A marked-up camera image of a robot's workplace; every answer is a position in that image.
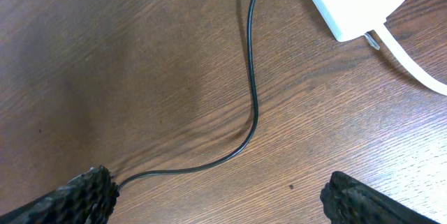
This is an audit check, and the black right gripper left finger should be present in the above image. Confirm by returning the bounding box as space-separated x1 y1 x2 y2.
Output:
1 165 119 224

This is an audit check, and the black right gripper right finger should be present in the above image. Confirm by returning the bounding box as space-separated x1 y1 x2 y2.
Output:
320 171 437 224

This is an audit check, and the black USB charging cable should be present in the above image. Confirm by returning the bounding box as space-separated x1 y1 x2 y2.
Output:
117 0 270 192

